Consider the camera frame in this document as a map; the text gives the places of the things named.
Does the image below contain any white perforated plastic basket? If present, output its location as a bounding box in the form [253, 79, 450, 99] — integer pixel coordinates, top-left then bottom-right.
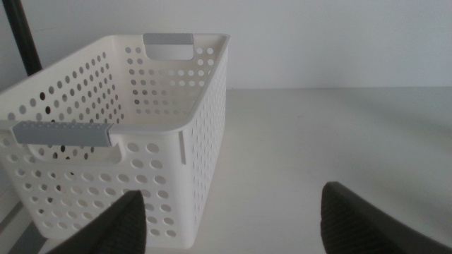
[0, 32, 231, 250]

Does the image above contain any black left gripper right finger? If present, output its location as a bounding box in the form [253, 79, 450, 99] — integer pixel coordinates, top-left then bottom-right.
[319, 181, 452, 254]

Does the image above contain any black stand pole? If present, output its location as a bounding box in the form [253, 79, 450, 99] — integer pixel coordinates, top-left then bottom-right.
[1, 0, 44, 77]

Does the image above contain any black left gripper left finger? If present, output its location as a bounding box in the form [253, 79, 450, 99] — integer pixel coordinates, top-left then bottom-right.
[45, 189, 148, 254]

